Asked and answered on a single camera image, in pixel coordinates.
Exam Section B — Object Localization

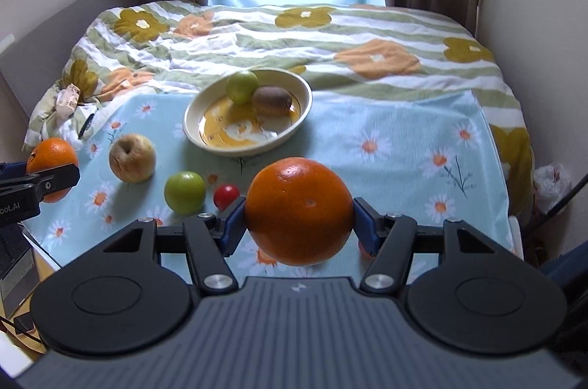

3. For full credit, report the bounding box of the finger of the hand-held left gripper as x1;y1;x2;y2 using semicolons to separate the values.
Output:
0;162;31;183
0;163;82;203

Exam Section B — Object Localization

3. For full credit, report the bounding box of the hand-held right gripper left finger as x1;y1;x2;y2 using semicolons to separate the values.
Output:
83;197;249;297

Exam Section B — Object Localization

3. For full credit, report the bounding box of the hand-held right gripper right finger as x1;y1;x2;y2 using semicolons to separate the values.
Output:
353;197;510;297

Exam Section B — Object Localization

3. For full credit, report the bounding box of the small orange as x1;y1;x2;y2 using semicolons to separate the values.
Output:
26;138;80;203

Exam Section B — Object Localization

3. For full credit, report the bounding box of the red tomato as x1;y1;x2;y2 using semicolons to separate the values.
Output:
214;184;240;210

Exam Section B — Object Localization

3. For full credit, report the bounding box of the green apple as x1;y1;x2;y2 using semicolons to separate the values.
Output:
226;70;260;105
164;171;207;215

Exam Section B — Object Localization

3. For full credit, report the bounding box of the large orange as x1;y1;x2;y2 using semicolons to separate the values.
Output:
244;157;355;267

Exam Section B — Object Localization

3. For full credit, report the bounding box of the yellow apple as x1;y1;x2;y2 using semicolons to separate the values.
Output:
108;133;157;183

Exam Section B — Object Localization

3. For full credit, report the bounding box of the cream bowl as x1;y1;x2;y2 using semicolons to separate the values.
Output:
183;68;314;153

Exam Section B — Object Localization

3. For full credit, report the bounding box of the light blue daisy cloth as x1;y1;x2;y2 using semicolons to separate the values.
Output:
21;88;515;275

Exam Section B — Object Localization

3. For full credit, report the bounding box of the black pen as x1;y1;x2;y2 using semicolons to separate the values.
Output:
78;112;96;139

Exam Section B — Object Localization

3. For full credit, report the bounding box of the grey box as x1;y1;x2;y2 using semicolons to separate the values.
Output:
0;228;37;311

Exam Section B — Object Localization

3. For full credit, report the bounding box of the brown kiwi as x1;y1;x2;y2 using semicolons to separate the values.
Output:
252;86;293;116

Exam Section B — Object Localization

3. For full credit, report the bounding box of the grey headboard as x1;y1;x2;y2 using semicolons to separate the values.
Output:
0;0;143;151

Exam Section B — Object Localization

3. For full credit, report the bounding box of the striped floral blanket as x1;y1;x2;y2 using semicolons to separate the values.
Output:
23;1;538;210

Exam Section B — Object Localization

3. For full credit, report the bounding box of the white plastic bag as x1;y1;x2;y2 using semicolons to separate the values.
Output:
533;163;573;215

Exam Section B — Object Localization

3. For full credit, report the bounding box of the dark blue cloth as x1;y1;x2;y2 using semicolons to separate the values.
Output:
537;242;588;325

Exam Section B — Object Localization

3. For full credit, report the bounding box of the black cable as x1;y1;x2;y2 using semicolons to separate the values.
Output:
11;311;44;344
535;173;588;224

